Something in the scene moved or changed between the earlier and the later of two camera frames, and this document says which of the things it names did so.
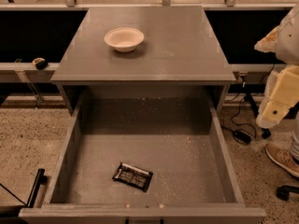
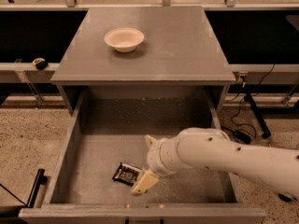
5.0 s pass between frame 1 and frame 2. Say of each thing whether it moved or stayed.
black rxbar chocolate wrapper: stayed
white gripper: moved
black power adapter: stayed
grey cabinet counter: stayed
